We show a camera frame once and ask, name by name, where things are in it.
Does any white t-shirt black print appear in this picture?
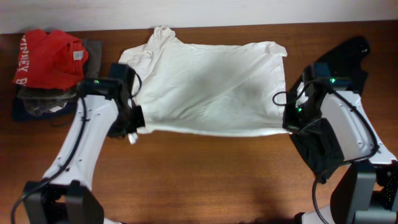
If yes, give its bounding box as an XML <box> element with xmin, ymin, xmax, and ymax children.
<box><xmin>119</xmin><ymin>26</ymin><xmax>287</xmax><ymax>137</ymax></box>

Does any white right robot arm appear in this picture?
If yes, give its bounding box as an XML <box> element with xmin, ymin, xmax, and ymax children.
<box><xmin>281</xmin><ymin>77</ymin><xmax>397</xmax><ymax>223</ymax></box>

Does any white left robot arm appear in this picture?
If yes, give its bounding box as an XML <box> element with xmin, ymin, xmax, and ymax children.
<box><xmin>10</xmin><ymin>78</ymin><xmax>144</xmax><ymax>224</ymax></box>

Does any red folded t-shirt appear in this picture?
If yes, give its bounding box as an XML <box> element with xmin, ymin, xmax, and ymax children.
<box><xmin>12</xmin><ymin>29</ymin><xmax>89</xmax><ymax>90</ymax></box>

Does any grey camouflage folded garment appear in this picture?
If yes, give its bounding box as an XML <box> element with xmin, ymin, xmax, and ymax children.
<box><xmin>16</xmin><ymin>39</ymin><xmax>103</xmax><ymax>117</ymax></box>

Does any navy folded garment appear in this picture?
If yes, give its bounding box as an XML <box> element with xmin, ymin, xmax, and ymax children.
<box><xmin>12</xmin><ymin>86</ymin><xmax>77</xmax><ymax>121</ymax></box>

